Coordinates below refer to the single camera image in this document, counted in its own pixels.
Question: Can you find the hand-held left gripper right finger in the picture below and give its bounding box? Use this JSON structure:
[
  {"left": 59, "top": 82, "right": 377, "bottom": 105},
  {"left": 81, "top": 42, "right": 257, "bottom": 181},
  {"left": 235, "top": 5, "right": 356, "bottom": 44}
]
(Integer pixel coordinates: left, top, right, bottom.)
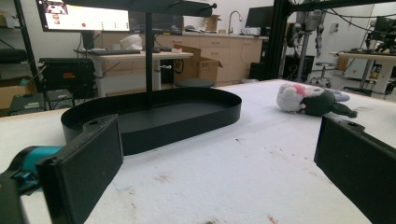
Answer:
[{"left": 313, "top": 115, "right": 396, "bottom": 224}]

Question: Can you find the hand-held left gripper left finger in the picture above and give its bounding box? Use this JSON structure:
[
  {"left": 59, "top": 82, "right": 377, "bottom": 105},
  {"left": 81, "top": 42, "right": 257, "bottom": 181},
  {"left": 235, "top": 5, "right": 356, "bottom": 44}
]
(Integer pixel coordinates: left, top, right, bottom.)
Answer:
[{"left": 35, "top": 114, "right": 124, "bottom": 224}]

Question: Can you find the green white plush keychain toy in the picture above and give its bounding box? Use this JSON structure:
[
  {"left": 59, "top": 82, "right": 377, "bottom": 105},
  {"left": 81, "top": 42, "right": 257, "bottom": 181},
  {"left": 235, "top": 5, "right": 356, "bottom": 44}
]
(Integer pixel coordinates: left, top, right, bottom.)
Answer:
[{"left": 276, "top": 82, "right": 359, "bottom": 119}]

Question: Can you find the black stand with oval tray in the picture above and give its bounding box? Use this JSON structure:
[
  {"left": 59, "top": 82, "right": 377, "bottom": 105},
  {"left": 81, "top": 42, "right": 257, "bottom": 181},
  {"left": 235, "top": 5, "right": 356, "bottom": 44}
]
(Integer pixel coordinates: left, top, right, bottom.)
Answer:
[{"left": 60, "top": 0, "right": 243, "bottom": 157}]

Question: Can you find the black floor box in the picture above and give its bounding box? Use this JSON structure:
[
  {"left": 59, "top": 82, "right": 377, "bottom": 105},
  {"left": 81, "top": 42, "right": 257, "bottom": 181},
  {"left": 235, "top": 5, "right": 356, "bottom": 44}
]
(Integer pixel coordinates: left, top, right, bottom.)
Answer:
[{"left": 8, "top": 88, "right": 75, "bottom": 116}]

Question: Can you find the grey rolling stool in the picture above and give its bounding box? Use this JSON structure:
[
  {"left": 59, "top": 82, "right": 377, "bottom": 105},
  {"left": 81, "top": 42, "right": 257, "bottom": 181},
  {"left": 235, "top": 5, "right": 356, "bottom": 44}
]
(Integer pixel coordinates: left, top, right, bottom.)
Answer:
[{"left": 309, "top": 62, "right": 332, "bottom": 89}]

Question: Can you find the black equipment case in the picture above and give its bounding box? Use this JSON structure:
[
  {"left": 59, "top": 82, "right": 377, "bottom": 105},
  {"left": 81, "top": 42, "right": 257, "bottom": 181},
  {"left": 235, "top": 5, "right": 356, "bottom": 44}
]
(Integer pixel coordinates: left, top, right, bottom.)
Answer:
[{"left": 38, "top": 57, "right": 96, "bottom": 101}]

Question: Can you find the flat cardboard box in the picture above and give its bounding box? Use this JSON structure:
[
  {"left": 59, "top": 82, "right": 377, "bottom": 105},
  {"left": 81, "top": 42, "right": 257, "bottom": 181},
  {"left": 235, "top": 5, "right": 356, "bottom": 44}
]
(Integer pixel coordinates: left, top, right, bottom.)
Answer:
[{"left": 0, "top": 76, "right": 37, "bottom": 110}]

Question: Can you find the light wooden work table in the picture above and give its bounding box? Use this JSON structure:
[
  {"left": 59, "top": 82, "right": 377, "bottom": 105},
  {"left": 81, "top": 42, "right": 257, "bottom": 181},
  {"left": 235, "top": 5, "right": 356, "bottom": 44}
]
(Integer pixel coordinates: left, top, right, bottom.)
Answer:
[{"left": 330, "top": 50, "right": 396, "bottom": 95}]

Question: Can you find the black keyboard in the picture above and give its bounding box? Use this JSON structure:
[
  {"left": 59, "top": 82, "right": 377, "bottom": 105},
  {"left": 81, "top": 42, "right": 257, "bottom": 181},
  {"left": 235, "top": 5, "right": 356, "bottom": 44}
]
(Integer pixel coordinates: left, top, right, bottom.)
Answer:
[{"left": 88, "top": 49, "right": 142, "bottom": 57}]

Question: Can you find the grey robot stand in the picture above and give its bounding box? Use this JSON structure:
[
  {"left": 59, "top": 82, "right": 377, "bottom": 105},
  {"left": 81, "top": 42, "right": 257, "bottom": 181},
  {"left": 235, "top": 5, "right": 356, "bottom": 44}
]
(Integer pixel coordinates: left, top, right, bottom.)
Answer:
[{"left": 286, "top": 8, "right": 327, "bottom": 83}]

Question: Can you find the black equipment on table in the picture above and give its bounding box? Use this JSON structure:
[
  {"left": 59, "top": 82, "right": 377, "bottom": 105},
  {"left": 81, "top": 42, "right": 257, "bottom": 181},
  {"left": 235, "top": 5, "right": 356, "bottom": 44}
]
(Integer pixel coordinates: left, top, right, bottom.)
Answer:
[{"left": 364, "top": 15, "right": 396, "bottom": 54}]

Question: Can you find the white crumpled cloth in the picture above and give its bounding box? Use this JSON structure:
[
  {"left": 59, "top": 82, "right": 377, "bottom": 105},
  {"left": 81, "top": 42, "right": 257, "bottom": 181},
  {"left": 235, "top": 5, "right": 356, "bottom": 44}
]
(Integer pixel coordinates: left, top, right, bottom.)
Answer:
[{"left": 120, "top": 34, "right": 144, "bottom": 51}]

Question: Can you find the black shelf rack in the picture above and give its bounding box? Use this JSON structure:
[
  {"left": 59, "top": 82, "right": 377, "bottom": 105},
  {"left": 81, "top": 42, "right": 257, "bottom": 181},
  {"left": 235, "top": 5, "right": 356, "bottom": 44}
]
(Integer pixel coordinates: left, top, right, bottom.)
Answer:
[{"left": 0, "top": 0, "right": 41, "bottom": 91}]

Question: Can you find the black round stool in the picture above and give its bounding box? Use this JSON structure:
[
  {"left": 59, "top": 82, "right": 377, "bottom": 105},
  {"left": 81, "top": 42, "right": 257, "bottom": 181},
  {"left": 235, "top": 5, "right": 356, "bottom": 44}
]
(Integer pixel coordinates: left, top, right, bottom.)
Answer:
[{"left": 174, "top": 77, "right": 216, "bottom": 90}]

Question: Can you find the lit computer monitor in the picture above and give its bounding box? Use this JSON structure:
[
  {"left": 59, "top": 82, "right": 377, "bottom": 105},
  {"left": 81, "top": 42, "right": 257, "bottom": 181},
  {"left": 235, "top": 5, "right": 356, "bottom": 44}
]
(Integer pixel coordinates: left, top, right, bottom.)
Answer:
[{"left": 35, "top": 0, "right": 131, "bottom": 33}]

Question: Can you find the open cardboard box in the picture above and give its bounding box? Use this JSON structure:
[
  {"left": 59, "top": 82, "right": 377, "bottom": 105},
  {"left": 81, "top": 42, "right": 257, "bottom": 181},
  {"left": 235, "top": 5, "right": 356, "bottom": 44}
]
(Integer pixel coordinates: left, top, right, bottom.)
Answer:
[{"left": 173, "top": 45, "right": 224, "bottom": 84}]

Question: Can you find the dark computer monitor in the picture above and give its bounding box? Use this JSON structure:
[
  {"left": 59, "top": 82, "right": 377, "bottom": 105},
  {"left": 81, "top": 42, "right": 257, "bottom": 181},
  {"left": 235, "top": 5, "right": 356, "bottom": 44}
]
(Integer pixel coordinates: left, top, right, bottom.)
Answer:
[{"left": 129, "top": 10, "right": 185, "bottom": 35}]

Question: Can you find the beige cabinet counter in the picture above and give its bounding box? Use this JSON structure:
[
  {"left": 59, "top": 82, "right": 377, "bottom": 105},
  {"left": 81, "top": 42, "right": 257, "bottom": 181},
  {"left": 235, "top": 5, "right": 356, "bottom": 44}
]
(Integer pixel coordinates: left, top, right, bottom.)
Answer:
[{"left": 99, "top": 30, "right": 269, "bottom": 88}]

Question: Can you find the black monitor on counter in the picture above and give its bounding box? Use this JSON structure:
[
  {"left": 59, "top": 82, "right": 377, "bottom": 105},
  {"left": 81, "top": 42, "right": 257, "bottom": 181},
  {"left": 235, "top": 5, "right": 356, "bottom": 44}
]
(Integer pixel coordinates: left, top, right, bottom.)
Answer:
[{"left": 245, "top": 5, "right": 275, "bottom": 29}]

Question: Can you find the silver faucet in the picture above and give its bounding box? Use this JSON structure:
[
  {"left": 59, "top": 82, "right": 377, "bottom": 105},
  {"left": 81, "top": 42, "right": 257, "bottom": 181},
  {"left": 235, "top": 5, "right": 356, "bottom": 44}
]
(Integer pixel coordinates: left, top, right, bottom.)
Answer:
[{"left": 227, "top": 9, "right": 244, "bottom": 35}]

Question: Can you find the black metal frame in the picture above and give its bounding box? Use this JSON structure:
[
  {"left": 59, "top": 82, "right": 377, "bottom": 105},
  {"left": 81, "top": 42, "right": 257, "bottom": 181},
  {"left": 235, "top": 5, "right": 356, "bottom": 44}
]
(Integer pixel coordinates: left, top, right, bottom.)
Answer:
[{"left": 267, "top": 0, "right": 396, "bottom": 80}]

